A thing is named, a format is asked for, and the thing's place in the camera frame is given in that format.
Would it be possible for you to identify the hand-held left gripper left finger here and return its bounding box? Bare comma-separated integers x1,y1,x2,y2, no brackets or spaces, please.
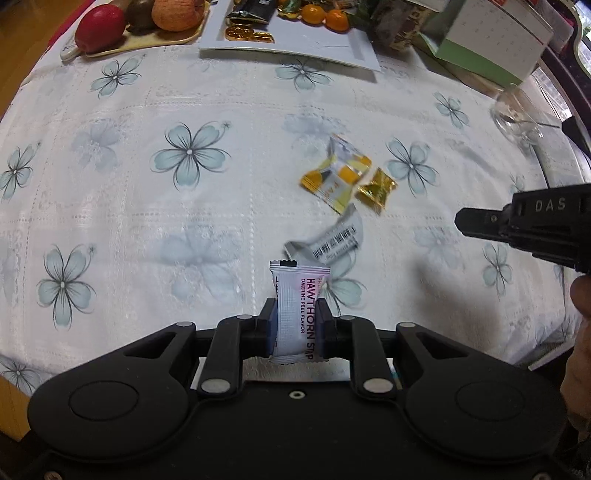
122,298,283,400

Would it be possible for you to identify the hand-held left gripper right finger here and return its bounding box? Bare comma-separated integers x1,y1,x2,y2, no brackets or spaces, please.
318,298,468,400

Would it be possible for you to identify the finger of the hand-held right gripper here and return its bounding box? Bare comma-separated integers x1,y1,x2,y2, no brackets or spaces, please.
454,207,514,240

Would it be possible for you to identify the pink and white strip packet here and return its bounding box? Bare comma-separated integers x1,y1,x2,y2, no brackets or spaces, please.
269,259,331,366

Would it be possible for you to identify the person's right hand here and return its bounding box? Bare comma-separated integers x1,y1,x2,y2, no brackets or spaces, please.
560,273,591,432

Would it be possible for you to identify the grey and white snack packet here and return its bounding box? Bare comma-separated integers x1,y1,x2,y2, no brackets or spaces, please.
283,203,365,267

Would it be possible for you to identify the gold wrapped candy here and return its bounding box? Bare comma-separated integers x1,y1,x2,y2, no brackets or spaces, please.
355,167,399,216

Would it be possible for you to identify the clear drinking glass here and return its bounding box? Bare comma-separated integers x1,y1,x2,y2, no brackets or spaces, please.
489,85,546,145

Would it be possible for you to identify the yellow and white snack packet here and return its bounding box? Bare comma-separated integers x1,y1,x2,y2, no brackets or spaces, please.
299,134,373,215

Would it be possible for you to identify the white floral tablecloth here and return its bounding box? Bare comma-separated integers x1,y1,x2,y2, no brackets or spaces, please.
0,41,583,398

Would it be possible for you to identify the green and white desk calendar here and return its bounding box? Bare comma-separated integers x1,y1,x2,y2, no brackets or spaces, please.
414,0,556,87

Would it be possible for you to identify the brown patterned box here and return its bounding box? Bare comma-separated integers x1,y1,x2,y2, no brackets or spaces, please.
373,0,435,50

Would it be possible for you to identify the white rectangular plate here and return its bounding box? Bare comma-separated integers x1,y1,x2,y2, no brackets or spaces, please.
198,0,382,73

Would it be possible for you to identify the black snack packet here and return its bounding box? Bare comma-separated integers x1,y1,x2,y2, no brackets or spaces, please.
226,0,279,25

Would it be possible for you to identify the yellow serving tray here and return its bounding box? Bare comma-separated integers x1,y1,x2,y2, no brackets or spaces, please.
60,0,211,60

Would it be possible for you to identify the large orange fruit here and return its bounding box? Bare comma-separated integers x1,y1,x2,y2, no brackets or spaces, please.
151,0,206,32

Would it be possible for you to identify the brown kiwi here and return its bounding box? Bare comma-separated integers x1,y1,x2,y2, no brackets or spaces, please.
125,0,156,34

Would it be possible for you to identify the red fruit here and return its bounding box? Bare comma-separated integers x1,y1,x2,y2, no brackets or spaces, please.
74,4,127,52

